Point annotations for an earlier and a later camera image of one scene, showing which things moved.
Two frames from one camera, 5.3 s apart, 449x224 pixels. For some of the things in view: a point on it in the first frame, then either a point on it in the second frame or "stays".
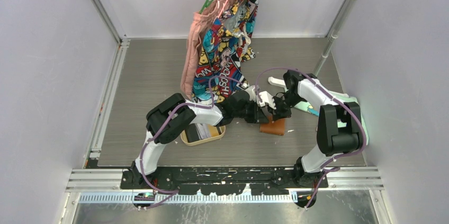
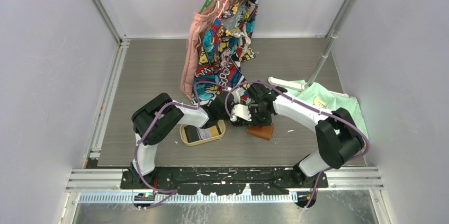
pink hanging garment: x=199 y=21 stays
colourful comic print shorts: x=226 y=43 stays
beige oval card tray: x=202 y=141 stays
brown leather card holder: x=276 y=127 → x=265 y=132
